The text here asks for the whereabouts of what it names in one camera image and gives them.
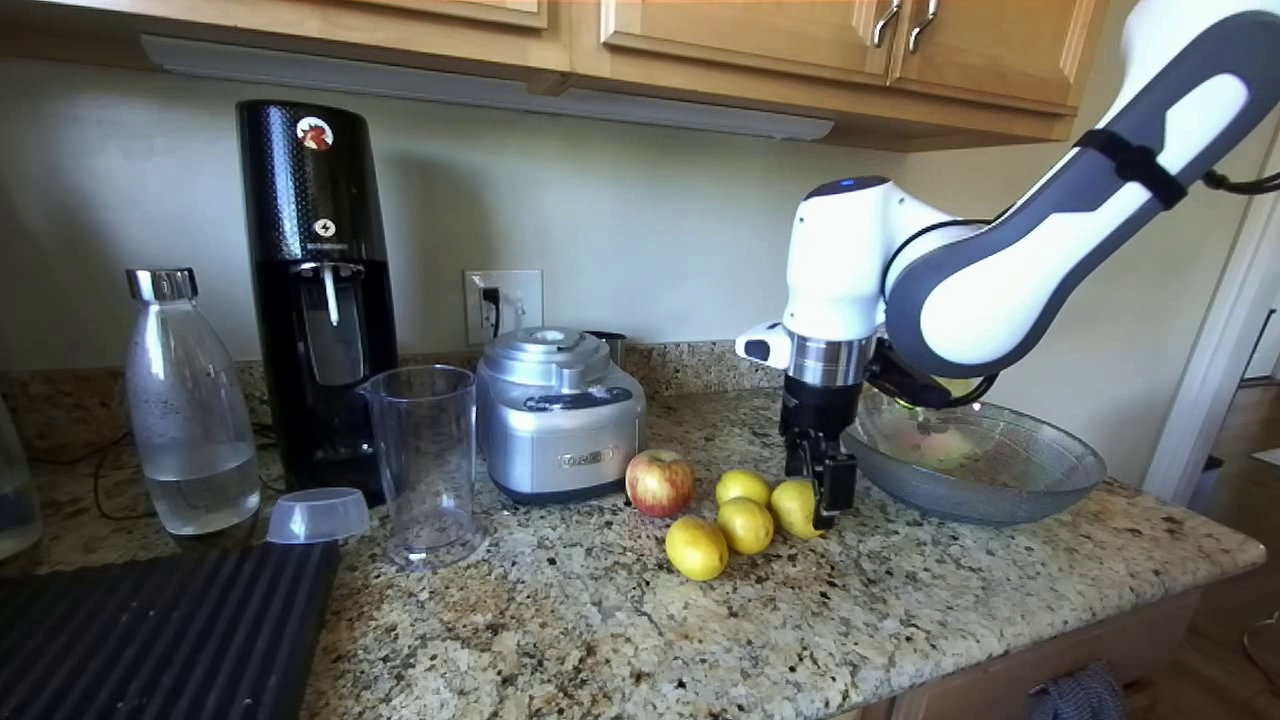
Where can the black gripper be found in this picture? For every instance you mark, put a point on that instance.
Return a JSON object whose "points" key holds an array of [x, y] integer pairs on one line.
{"points": [[818, 412]]}

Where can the yellow lemon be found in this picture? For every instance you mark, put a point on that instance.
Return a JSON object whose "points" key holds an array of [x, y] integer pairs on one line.
{"points": [[696, 551], [744, 525], [742, 484], [794, 513]]}

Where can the red yellow apple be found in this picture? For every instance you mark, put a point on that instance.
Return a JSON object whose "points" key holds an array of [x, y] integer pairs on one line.
{"points": [[662, 483]]}

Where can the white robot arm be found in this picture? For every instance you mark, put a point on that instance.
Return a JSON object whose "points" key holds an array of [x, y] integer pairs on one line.
{"points": [[1012, 266]]}

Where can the clear glass bowl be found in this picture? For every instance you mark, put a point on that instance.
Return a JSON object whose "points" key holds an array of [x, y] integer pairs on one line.
{"points": [[1012, 466]]}

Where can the yellow onion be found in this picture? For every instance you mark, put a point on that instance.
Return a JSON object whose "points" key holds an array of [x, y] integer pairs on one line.
{"points": [[959, 388]]}

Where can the wooden base cabinet with drawers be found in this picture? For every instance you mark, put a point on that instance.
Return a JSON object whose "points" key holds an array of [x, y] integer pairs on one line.
{"points": [[1053, 667]]}

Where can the grey hanging towel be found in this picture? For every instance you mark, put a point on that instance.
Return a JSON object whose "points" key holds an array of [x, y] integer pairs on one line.
{"points": [[1072, 698]]}

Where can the black power plug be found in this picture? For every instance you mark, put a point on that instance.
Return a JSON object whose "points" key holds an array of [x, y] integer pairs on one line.
{"points": [[489, 315]]}

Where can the clear plastic measuring cup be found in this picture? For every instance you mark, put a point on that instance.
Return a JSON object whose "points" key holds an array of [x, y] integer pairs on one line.
{"points": [[423, 452]]}

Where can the wooden cabinet door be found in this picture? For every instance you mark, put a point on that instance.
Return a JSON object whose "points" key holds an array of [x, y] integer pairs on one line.
{"points": [[744, 34], [995, 46]]}

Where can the translucent grey plastic lid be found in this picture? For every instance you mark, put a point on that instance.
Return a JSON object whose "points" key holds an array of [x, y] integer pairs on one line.
{"points": [[318, 516]]}

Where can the white under-cabinet light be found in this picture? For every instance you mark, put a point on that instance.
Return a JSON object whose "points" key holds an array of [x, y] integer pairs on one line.
{"points": [[466, 85]]}

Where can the black soda maker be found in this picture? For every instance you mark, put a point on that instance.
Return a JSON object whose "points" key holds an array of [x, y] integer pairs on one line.
{"points": [[313, 266]]}

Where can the clear bottle with metal cap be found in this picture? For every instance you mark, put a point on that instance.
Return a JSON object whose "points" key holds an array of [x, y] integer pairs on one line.
{"points": [[192, 400]]}

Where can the black ribbed mat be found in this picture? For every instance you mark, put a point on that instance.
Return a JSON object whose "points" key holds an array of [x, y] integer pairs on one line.
{"points": [[147, 633]]}

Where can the white wall outlet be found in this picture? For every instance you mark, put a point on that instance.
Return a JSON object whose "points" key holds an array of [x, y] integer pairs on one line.
{"points": [[520, 300]]}

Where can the white door frame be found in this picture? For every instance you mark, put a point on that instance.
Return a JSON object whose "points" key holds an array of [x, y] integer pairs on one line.
{"points": [[1202, 362]]}

